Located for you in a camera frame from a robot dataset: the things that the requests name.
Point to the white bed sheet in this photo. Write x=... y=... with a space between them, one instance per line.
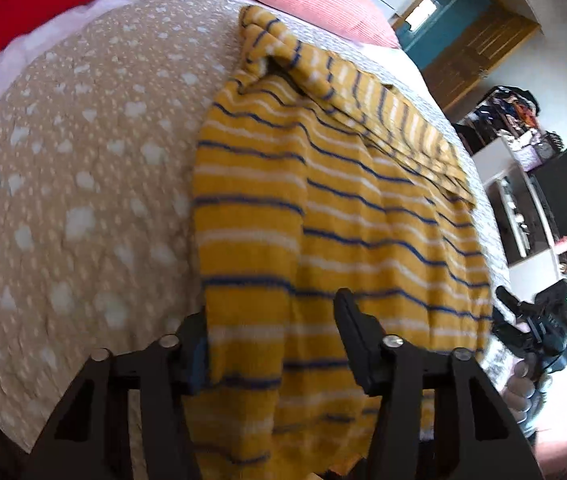
x=390 y=65

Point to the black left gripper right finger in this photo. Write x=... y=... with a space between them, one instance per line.
x=440 y=416

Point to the yellow striped knit sweater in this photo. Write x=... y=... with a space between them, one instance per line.
x=311 y=176

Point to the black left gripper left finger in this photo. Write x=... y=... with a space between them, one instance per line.
x=87 y=435

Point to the beige white-dotted bedspread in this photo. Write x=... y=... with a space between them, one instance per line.
x=97 y=142

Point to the teal wooden-framed door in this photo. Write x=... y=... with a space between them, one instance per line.
x=458 y=43

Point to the cluttered shelf unit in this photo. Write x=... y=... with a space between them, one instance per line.
x=524 y=170

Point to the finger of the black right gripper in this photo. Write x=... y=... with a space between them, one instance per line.
x=520 y=309
x=515 y=340

